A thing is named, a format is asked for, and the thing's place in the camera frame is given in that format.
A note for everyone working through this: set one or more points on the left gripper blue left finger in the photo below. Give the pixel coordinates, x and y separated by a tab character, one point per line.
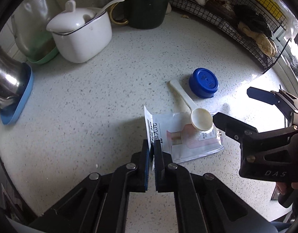
144	165

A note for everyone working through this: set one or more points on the dark green utensil mug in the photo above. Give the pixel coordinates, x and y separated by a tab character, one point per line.
141	14

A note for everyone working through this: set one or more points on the white plastic spoon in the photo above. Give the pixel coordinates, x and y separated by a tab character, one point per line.
201	119

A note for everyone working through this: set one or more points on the black wire spice rack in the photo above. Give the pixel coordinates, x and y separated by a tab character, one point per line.
226	14

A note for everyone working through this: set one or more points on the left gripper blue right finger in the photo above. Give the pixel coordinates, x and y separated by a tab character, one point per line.
158	165

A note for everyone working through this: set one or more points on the steel oil pot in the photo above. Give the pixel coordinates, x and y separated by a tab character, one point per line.
13	79

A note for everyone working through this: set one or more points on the clear disposable glove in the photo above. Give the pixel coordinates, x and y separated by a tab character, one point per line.
292	21

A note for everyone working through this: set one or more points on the steel wool scourer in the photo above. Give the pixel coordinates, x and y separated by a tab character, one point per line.
294	64

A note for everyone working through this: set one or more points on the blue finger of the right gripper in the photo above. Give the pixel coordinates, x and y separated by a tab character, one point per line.
268	97
233	128

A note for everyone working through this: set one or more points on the white sachet packet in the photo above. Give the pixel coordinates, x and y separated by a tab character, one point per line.
180	138

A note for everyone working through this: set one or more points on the white sugar bowl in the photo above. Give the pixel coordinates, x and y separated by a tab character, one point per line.
81	33

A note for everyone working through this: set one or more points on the black gas stove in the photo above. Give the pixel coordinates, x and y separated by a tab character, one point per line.
11	202

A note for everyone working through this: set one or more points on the glass carafe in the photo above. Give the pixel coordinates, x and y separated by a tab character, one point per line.
29	23

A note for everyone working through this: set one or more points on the blue saucer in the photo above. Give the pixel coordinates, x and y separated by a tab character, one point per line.
11	114

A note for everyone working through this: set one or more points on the ginger root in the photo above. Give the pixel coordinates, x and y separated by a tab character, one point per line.
265	44

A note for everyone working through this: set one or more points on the blue bottle cap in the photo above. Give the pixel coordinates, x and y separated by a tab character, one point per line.
203	83

